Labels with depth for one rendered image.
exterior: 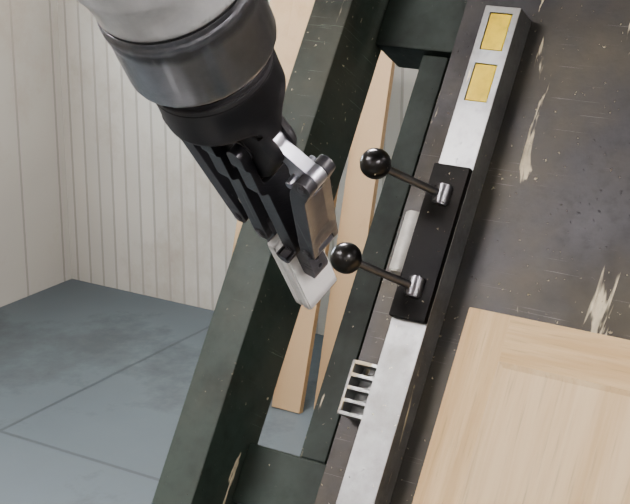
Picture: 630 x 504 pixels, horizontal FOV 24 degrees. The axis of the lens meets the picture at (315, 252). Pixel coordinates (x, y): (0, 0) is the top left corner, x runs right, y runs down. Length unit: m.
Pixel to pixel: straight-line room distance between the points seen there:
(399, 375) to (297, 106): 0.41
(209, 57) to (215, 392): 1.13
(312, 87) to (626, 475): 0.66
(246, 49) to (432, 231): 1.02
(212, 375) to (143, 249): 4.07
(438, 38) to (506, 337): 0.46
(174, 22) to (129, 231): 5.21
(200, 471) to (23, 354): 3.61
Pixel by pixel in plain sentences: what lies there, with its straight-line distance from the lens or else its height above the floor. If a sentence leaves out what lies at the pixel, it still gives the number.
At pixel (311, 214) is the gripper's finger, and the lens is 0.88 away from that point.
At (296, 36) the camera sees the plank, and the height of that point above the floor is 1.19.
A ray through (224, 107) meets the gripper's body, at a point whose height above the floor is 1.79.
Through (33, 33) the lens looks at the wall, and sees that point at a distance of 5.89.
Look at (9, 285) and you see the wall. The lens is 5.97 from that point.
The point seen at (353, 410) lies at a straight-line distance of 1.82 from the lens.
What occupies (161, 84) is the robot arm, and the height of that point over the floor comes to 1.81.
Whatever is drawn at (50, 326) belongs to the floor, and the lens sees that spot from 5.70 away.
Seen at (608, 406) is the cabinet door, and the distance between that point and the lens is 1.69.
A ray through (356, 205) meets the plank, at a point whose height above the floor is 0.67.
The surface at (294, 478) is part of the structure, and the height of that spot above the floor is 1.12.
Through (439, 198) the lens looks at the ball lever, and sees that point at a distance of 1.78.
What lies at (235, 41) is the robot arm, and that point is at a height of 1.83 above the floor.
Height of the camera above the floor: 1.96
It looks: 18 degrees down
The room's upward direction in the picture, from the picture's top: straight up
